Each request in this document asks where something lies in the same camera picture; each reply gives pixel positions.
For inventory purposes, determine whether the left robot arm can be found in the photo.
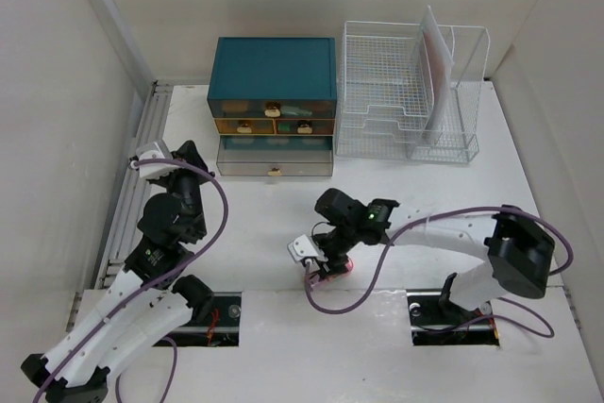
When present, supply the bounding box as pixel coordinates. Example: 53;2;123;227
21;141;214;402

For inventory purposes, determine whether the transparent drawer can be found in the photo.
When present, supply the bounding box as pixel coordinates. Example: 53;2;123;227
208;99;336;119

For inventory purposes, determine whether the small drawer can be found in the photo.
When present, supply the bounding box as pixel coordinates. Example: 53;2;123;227
275;119;334;136
214;118;275;135

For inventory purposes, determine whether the white wire stacking tray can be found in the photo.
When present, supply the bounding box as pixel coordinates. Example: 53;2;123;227
336;21;434;160

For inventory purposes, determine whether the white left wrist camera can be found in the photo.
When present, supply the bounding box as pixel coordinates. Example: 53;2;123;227
128;139;176;181

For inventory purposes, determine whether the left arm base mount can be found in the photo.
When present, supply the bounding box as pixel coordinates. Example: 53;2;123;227
168;293;242;347

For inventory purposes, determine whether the teal drawer cabinet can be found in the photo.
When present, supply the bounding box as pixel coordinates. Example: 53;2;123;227
206;37;338;153

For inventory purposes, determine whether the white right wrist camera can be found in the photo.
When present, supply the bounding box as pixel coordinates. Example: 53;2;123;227
287;235;327;264

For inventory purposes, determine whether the green capsule stapler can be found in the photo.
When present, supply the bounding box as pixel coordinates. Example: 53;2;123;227
280;106;313;117

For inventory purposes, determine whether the white wire file holder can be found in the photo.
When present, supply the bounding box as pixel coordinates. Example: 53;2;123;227
407;25;490;164

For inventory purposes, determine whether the aluminium rail on left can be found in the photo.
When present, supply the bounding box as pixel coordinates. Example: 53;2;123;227
90;82;174;290

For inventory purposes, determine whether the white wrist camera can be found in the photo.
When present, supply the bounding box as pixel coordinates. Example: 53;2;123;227
128;139;176;181
287;235;327;264

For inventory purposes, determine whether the dark drawer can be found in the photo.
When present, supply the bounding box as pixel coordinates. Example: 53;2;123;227
216;136;333;177

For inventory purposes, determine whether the small clear spray bottle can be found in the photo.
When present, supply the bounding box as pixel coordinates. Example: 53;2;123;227
222;100;248;117

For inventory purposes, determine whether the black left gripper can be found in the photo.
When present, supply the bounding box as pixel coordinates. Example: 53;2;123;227
158;140;216;239

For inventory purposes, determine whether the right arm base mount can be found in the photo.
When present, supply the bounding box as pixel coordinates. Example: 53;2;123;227
407;290;499;346

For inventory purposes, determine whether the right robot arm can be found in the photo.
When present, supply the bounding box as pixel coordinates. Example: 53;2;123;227
305;188;555;322

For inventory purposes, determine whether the pink capped clip tube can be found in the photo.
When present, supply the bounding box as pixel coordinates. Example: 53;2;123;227
305;260;354;289

